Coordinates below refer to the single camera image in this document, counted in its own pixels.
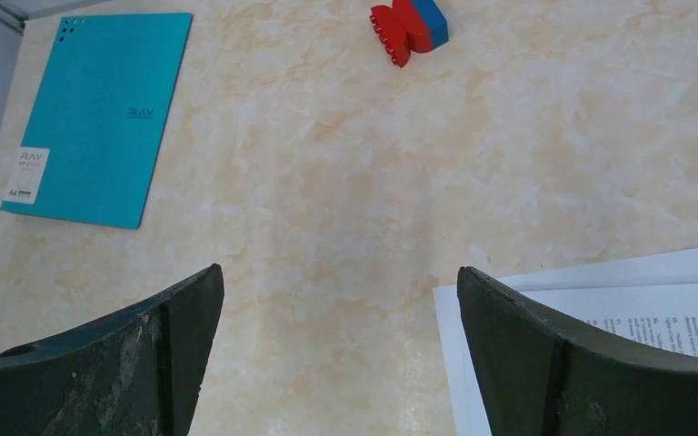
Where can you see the red and blue toy block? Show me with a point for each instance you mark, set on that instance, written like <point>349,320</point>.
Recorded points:
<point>409,26</point>

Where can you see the white printed paper stack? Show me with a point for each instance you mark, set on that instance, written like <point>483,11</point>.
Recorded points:
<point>651,299</point>

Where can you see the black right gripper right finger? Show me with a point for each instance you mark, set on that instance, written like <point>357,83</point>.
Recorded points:
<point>544,372</point>

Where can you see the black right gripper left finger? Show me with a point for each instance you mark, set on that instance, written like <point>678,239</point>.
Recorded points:
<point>136,371</point>

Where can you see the teal and black file folder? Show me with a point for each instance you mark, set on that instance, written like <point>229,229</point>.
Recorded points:
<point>92,139</point>

